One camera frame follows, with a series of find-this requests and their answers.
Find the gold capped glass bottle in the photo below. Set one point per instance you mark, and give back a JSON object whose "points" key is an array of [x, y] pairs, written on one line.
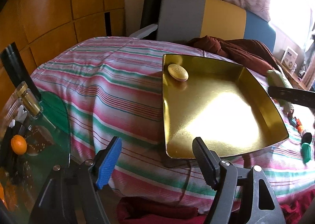
{"points": [[28, 100]]}

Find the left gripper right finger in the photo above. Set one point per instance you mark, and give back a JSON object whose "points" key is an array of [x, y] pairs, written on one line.
{"points": [[208, 162]]}

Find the orange fruit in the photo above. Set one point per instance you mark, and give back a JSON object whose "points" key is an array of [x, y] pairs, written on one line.
{"points": [[19, 144]]}

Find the black rolled mat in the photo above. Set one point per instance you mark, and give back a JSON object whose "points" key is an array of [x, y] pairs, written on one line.
{"points": [[150, 12]]}

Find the grey yellow blue headboard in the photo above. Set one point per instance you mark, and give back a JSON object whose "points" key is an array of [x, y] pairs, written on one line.
{"points": [[181, 20]]}

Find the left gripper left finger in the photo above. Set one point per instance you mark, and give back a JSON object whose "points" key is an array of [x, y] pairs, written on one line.
{"points": [[105, 161]]}

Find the white green plug device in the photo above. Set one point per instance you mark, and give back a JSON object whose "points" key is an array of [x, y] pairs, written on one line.
{"points": [[277, 78]]}

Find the striped bed sheet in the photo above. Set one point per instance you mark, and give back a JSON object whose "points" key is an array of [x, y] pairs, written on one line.
{"points": [[112, 86]]}

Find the orange cube blocks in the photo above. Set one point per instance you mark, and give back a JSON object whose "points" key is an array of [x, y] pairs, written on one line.
{"points": [[299, 126]]}

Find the wooden side shelf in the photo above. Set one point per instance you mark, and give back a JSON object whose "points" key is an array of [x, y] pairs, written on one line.
{"points": [[292, 77]]}

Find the gold oval carved soap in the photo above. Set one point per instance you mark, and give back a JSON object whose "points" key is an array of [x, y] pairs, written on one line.
{"points": [[178, 72]]}

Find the dark red pillow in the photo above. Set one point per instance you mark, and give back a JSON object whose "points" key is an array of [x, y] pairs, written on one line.
{"points": [[252, 54]]}

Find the white box on shelf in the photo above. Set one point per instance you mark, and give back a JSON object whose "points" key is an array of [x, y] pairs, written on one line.
{"points": [[289, 58]]}

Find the gold square tray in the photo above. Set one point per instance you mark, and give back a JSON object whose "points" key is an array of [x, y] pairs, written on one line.
{"points": [[221, 102]]}

